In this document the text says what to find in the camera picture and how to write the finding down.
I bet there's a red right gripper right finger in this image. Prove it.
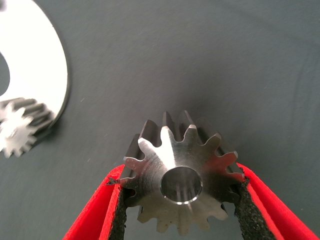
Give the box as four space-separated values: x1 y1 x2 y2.
233 162 320 240

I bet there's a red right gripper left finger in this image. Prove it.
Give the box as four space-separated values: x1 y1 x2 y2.
62 163 137 240

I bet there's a larger steel gear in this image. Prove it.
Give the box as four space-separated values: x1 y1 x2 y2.
119 110 246 236

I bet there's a small steel gear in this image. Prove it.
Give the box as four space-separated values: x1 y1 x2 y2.
0 97 55 159

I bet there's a round metal plate with hole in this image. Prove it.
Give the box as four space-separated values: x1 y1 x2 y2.
0 0 70 131

